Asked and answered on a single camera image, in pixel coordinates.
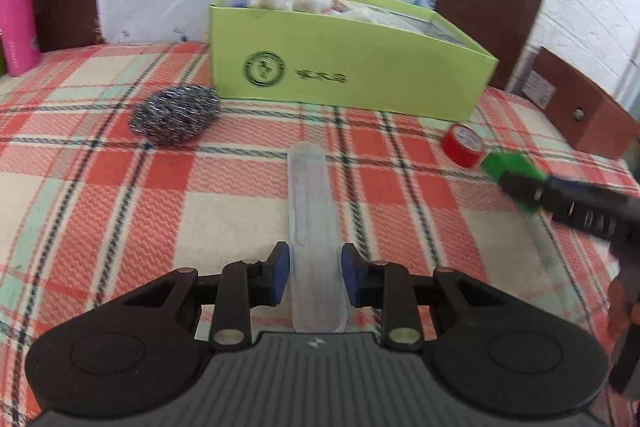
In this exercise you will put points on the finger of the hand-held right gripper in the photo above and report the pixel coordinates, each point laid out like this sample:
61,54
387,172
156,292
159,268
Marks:
575,212
562,183

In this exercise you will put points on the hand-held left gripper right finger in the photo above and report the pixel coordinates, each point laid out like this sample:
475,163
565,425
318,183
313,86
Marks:
351,276

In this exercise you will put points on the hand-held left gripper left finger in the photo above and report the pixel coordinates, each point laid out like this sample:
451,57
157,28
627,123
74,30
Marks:
280,274

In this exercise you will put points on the clear plastic tube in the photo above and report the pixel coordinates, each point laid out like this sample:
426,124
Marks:
316,232

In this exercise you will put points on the green cardboard box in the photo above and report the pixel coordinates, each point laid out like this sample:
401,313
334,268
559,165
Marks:
350,67

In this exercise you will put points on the person's right hand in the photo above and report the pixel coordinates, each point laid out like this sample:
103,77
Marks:
619,309

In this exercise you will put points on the brown gift box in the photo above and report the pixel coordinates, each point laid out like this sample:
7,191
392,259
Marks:
595,117

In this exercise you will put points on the red tape roll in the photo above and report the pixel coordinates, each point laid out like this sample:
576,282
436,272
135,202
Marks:
462,144

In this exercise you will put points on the plaid blanket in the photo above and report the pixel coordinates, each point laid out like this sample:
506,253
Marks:
150,207

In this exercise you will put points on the steel wool scrubber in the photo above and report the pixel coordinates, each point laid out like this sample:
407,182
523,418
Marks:
175,114

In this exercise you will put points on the pile of cotton balls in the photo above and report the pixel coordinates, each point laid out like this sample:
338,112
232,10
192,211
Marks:
305,1

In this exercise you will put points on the pink bottle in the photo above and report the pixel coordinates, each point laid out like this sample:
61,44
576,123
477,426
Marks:
19,12

